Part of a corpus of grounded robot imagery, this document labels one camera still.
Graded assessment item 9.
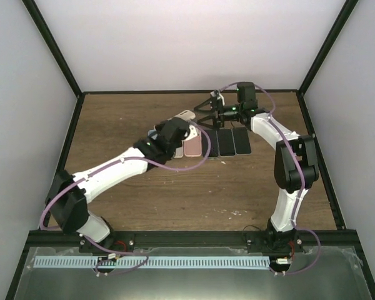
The light blue slotted strip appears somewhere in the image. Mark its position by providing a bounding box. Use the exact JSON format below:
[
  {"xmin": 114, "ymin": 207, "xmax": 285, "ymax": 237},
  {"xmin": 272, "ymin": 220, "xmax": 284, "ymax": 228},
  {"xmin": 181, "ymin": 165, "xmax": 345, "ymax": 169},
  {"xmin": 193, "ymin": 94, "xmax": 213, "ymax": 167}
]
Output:
[{"xmin": 33, "ymin": 256, "xmax": 270, "ymax": 270}]

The blue cased phone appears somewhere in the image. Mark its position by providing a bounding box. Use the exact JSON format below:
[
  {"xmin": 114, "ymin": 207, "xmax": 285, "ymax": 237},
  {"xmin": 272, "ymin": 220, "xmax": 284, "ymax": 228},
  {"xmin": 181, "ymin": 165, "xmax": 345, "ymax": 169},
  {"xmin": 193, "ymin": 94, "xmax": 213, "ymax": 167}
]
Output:
[{"xmin": 147, "ymin": 129, "xmax": 158, "ymax": 139}]

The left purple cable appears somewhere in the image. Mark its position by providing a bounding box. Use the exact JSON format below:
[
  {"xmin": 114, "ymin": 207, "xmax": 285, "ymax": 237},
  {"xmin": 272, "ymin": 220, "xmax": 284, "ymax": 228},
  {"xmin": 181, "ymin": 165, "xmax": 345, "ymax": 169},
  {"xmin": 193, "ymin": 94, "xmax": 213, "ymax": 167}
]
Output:
[{"xmin": 39, "ymin": 124, "xmax": 212, "ymax": 276}]

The black frame post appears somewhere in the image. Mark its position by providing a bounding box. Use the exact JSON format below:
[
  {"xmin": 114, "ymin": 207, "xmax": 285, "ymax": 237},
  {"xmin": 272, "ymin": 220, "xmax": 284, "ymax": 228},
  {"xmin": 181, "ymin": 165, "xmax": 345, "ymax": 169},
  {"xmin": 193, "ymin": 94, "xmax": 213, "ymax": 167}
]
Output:
[
  {"xmin": 22, "ymin": 0, "xmax": 83, "ymax": 98},
  {"xmin": 298, "ymin": 0, "xmax": 358, "ymax": 94}
]

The black screen phone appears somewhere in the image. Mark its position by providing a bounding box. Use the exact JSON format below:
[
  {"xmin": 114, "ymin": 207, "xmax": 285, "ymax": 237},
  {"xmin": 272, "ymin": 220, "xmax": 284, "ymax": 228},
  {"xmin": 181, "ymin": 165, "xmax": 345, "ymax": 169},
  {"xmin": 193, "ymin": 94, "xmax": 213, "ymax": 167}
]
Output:
[{"xmin": 206, "ymin": 130, "xmax": 219, "ymax": 158}]

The silver phone from blue case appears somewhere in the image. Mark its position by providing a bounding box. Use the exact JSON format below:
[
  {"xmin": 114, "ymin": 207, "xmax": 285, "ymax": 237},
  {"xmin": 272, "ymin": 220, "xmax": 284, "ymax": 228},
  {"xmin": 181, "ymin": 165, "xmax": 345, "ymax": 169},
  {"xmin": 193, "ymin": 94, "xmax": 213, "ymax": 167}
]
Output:
[{"xmin": 232, "ymin": 127, "xmax": 251, "ymax": 155}]

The black frame post right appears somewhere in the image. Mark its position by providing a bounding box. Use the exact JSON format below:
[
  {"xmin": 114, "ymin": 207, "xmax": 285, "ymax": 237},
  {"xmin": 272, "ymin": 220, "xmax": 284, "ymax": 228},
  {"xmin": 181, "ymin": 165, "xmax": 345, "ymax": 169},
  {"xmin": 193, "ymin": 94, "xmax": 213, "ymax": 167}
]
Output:
[{"xmin": 298, "ymin": 0, "xmax": 358, "ymax": 94}]

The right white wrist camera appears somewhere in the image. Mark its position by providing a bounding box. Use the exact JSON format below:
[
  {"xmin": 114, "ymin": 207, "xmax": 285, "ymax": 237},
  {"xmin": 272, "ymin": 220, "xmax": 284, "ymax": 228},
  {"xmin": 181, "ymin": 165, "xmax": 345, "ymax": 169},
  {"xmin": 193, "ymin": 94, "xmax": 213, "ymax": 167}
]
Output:
[{"xmin": 210, "ymin": 89, "xmax": 225, "ymax": 106}]

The pink phone case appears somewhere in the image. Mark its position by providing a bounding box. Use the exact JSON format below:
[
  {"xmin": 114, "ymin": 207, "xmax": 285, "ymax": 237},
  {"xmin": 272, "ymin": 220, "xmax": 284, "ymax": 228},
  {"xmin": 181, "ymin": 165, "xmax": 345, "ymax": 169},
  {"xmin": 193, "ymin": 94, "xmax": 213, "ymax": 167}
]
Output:
[{"xmin": 184, "ymin": 134, "xmax": 202, "ymax": 158}]

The black frame post left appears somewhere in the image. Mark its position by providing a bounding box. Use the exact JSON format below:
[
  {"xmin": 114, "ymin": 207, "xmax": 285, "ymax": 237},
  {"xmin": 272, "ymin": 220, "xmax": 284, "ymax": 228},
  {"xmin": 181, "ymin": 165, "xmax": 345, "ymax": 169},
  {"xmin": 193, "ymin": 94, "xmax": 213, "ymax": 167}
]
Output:
[{"xmin": 22, "ymin": 0, "xmax": 83, "ymax": 98}]

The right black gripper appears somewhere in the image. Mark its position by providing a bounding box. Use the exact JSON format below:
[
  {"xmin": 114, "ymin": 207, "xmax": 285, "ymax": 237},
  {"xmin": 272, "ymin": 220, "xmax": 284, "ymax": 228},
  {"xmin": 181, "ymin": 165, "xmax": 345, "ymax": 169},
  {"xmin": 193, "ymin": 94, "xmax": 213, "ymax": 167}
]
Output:
[{"xmin": 195, "ymin": 97, "xmax": 244, "ymax": 131}]

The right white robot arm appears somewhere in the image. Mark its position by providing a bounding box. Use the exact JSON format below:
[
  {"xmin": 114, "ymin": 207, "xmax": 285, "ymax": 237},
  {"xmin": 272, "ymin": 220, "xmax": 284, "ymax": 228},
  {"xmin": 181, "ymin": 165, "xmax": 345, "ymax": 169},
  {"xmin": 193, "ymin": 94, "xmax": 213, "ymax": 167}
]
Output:
[{"xmin": 194, "ymin": 82, "xmax": 319, "ymax": 252}]

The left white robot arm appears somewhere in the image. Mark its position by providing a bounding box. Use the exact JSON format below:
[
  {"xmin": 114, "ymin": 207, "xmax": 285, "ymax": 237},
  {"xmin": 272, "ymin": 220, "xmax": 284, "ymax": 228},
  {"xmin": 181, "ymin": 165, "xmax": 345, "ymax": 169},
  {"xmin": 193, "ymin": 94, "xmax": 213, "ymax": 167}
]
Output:
[{"xmin": 46, "ymin": 117, "xmax": 191, "ymax": 253}]

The black front rail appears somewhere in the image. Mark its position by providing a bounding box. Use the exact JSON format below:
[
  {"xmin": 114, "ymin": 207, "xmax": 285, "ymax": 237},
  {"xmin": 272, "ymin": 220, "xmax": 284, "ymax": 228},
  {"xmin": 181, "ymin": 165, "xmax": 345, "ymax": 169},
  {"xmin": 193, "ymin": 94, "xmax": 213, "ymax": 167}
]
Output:
[{"xmin": 27, "ymin": 229, "xmax": 359, "ymax": 254}]

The green phone from beige case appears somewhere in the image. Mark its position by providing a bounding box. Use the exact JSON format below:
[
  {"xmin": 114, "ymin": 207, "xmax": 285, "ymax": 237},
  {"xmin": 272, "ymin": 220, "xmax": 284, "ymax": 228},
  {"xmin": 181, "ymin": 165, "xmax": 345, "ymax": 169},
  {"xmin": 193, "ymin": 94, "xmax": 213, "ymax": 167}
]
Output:
[{"xmin": 217, "ymin": 129, "xmax": 236, "ymax": 157}]

